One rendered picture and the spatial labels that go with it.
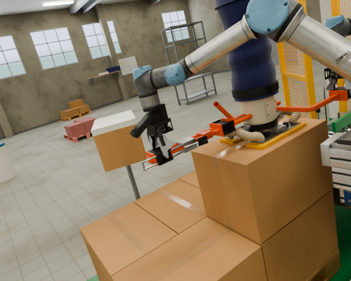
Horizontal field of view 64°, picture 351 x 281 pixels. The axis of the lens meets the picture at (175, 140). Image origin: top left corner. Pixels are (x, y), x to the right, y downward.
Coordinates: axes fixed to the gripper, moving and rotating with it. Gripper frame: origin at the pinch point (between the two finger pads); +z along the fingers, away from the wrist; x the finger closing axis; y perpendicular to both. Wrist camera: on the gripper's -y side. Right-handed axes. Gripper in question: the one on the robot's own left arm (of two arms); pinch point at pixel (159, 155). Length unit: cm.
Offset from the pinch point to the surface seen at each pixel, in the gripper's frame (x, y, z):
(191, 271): -6, -3, 53
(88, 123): 653, 127, 69
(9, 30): 1273, 90, -304
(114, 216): 75, -9, 53
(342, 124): 25, 179, 48
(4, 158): 524, -74, 64
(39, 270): 154, -67, 107
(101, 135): 142, 17, 11
